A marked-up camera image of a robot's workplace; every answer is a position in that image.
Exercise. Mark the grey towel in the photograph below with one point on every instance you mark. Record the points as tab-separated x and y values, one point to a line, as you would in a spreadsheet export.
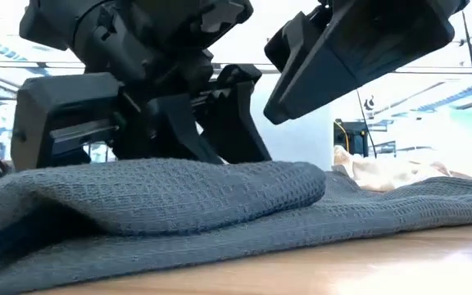
178	205

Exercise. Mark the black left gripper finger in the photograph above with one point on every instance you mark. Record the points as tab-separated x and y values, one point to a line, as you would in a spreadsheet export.
236	123
178	131

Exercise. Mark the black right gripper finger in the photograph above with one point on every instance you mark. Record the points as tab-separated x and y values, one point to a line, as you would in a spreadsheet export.
363	45
297	37

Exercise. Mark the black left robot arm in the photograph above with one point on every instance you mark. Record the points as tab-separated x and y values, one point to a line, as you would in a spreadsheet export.
117	20

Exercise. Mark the black equipment box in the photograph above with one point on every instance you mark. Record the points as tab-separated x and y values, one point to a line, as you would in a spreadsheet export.
355	139

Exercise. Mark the small black ceiling reel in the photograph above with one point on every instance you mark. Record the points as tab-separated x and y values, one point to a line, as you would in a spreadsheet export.
369	103

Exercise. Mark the white checked towel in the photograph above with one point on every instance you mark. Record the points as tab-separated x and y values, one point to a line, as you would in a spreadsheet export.
383	174

